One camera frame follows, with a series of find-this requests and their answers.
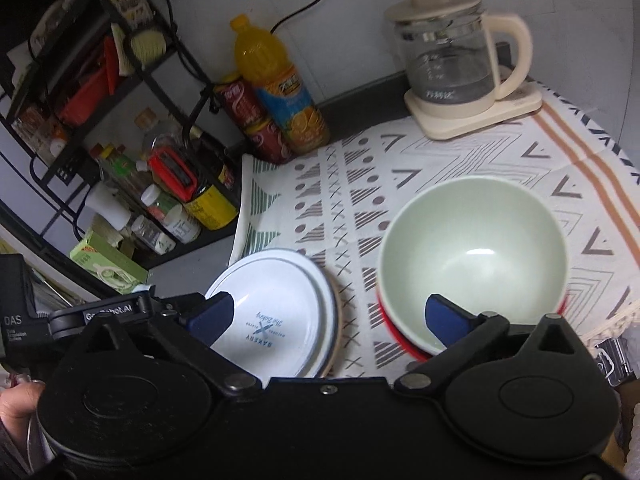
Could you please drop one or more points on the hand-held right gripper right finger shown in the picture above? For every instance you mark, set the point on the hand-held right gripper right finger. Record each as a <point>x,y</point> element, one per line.
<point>447,321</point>

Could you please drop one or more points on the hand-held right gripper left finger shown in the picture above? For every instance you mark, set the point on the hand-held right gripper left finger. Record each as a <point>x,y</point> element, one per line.
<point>212,316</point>

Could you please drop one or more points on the red bowl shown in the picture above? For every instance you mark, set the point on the red bowl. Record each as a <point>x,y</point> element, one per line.
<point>396,334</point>

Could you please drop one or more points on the white plate with dark rim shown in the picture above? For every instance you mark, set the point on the white plate with dark rim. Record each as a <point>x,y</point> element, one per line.
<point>280,305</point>
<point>327,310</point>

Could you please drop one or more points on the pale green bowl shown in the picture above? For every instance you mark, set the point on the pale green bowl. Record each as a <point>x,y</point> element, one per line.
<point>475,240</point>

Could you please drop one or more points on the cream rimmed plate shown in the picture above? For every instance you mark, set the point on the cream rimmed plate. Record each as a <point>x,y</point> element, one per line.
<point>339,320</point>

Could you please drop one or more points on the person's left hand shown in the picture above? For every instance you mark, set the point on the person's left hand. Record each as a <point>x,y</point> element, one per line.
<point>17,402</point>

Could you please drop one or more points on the green cardboard box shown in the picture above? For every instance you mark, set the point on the green cardboard box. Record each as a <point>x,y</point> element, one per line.
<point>100,257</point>

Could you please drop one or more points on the clear spice jar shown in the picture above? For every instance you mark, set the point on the clear spice jar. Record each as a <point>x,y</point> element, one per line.
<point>155,237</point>

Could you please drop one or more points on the white jar green label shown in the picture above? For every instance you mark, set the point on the white jar green label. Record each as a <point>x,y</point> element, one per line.
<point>175,220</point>

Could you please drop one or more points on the dark sauce bottle yellow label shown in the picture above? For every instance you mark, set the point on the dark sauce bottle yellow label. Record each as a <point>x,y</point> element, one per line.
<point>212,202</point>

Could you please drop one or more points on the white cup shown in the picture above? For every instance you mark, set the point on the white cup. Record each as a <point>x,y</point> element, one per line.
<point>107,207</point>

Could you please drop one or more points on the red lidded container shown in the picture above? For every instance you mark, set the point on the red lidded container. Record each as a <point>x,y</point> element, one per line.
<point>172,172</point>

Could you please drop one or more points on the patterned tablecloth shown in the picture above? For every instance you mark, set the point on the patterned tablecloth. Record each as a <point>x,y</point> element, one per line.
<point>350,200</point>

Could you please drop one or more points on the shiny metal object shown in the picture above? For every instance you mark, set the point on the shiny metal object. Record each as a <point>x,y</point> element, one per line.
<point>617,362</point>

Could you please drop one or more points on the red drink can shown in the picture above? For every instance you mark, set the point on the red drink can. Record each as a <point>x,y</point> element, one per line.
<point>240,102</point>
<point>267,140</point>

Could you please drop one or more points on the cream kettle base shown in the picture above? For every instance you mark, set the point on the cream kettle base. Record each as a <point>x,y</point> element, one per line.
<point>470,117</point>

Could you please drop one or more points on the red packet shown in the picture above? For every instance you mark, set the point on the red packet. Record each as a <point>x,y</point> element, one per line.
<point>92,87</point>

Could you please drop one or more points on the orange juice bottle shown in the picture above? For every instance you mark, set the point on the orange juice bottle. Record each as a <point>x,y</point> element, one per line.
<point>280,85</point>

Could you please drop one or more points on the yellow green round sponge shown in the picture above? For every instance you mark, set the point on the yellow green round sponge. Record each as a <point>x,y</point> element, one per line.
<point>146,45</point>

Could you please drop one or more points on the yellow snack packet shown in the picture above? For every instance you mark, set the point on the yellow snack packet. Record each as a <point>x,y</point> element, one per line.
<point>131,7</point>

